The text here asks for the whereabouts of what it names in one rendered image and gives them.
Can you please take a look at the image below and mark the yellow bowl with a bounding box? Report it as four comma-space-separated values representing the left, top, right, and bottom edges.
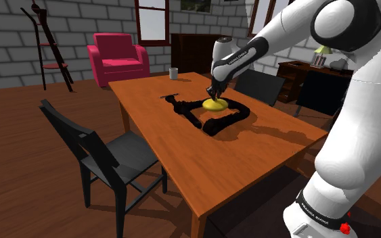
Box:
202, 97, 229, 112

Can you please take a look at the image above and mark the black wooden chair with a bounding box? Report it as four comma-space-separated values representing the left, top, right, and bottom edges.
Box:
39, 99, 169, 238
234, 68, 287, 108

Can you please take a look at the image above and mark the dark wooden cabinet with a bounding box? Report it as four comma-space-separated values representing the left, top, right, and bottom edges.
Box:
171, 32, 223, 75

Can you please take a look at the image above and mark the dark wooden desk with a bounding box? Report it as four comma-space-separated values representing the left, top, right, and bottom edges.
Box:
275, 45, 355, 104

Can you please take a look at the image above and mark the brown wooden table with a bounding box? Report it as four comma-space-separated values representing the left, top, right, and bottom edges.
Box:
108, 72, 329, 238

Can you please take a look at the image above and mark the red framed window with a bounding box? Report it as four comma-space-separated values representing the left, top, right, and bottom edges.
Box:
133, 0, 171, 47
247, 0, 278, 38

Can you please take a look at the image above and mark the red armchair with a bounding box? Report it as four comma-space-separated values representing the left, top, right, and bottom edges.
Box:
87, 32, 151, 89

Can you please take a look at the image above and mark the black desk chair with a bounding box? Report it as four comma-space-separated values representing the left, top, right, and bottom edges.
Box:
294, 70, 353, 118

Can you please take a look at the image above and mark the dark robot stand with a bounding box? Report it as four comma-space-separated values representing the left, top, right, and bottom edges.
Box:
206, 164, 381, 238

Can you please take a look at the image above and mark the dark ladder shelf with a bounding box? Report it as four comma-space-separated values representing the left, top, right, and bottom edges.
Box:
20, 0, 76, 93

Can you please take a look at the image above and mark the wall picture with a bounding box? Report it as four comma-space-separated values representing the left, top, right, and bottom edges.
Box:
180, 0, 212, 14

